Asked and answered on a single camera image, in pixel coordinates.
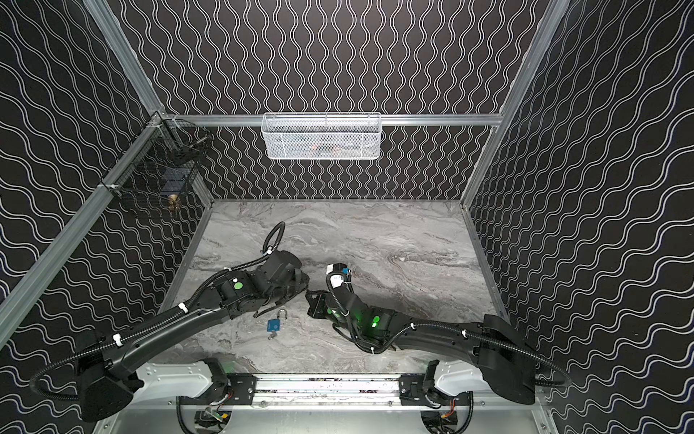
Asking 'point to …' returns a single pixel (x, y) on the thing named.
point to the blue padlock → (274, 325)
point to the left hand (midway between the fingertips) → (317, 282)
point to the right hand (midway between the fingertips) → (304, 296)
